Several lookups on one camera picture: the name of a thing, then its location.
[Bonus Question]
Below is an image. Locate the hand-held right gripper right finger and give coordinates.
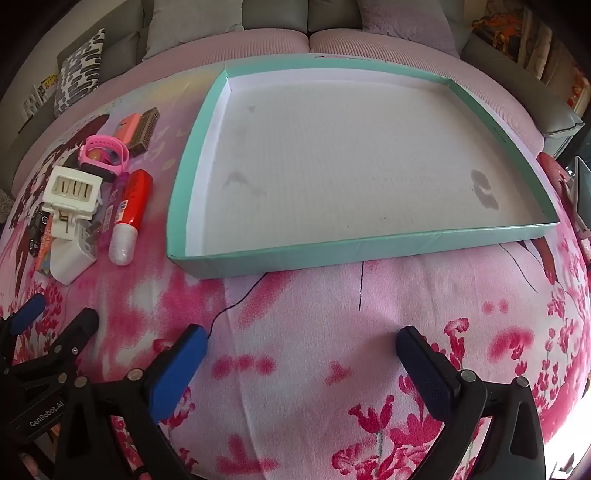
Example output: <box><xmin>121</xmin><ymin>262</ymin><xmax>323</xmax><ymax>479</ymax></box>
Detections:
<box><xmin>396</xmin><ymin>326</ymin><xmax>546</xmax><ymax>480</ymax></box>

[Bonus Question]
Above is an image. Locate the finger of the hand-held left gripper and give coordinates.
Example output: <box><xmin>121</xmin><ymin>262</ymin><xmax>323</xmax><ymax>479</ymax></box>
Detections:
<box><xmin>0</xmin><ymin>294</ymin><xmax>48</xmax><ymax>367</ymax></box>
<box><xmin>44</xmin><ymin>308</ymin><xmax>100</xmax><ymax>386</ymax></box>

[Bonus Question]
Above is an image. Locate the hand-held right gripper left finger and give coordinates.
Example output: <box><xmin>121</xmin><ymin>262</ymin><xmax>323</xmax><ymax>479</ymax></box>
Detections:
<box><xmin>69</xmin><ymin>324</ymin><xmax>208</xmax><ymax>480</ymax></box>

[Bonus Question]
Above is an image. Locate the white wall charger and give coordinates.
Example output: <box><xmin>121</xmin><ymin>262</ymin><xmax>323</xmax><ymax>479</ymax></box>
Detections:
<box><xmin>48</xmin><ymin>222</ymin><xmax>100</xmax><ymax>284</ymax></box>

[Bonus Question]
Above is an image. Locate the orange blue utility knife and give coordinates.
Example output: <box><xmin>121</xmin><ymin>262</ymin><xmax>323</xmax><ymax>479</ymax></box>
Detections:
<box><xmin>113</xmin><ymin>113</ymin><xmax>144</xmax><ymax>144</ymax></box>
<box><xmin>34</xmin><ymin>217</ymin><xmax>56</xmax><ymax>278</ymax></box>

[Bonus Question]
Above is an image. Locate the black toy car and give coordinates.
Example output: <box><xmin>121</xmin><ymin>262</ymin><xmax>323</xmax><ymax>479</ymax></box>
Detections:
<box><xmin>27</xmin><ymin>208</ymin><xmax>49</xmax><ymax>259</ymax></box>

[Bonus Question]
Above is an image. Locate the purple lighter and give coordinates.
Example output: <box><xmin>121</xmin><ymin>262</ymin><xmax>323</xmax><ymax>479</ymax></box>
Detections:
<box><xmin>100</xmin><ymin>178</ymin><xmax>126</xmax><ymax>243</ymax></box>

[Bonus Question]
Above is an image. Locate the red tube with white cap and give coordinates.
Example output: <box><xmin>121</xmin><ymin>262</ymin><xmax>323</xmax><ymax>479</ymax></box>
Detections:
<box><xmin>109</xmin><ymin>169</ymin><xmax>154</xmax><ymax>267</ymax></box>

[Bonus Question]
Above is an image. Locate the pink wrist watch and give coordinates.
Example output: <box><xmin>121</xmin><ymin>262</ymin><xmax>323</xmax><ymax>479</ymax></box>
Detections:
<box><xmin>78</xmin><ymin>135</ymin><xmax>131</xmax><ymax>182</ymax></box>

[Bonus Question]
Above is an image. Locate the gold black patterned lighter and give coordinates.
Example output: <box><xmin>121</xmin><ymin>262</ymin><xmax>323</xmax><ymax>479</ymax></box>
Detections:
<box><xmin>128</xmin><ymin>107</ymin><xmax>160</xmax><ymax>151</ymax></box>

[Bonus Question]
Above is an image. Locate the shallow teal cardboard box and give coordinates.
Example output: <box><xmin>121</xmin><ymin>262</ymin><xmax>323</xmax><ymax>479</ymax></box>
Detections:
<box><xmin>167</xmin><ymin>53</ymin><xmax>561</xmax><ymax>280</ymax></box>

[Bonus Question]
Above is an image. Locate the pink cartoon printed blanket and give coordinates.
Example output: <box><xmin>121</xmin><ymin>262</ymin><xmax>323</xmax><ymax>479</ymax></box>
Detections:
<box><xmin>0</xmin><ymin>69</ymin><xmax>591</xmax><ymax>480</ymax></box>

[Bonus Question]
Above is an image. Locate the stack of books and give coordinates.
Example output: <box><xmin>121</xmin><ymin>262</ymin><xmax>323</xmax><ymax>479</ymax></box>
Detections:
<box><xmin>21</xmin><ymin>74</ymin><xmax>58</xmax><ymax>123</ymax></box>

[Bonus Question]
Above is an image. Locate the grey flat device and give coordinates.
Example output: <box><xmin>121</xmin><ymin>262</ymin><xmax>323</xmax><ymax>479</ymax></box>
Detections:
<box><xmin>561</xmin><ymin>157</ymin><xmax>591</xmax><ymax>232</ymax></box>

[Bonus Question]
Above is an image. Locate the black white patterned pillow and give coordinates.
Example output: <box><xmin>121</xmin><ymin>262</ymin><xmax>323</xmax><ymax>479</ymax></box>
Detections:
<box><xmin>54</xmin><ymin>28</ymin><xmax>106</xmax><ymax>117</ymax></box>

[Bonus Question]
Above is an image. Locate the grey pillow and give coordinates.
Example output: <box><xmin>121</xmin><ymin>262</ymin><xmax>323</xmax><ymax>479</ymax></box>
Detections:
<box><xmin>142</xmin><ymin>0</ymin><xmax>245</xmax><ymax>61</ymax></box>

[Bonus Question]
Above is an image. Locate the pink quilted bed cover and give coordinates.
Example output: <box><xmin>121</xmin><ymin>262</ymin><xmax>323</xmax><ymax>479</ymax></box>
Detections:
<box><xmin>9</xmin><ymin>25</ymin><xmax>546</xmax><ymax>195</ymax></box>

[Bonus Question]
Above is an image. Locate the lilac pillow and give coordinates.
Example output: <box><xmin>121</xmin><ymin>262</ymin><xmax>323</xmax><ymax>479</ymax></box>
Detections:
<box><xmin>358</xmin><ymin>0</ymin><xmax>462</xmax><ymax>58</ymax></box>

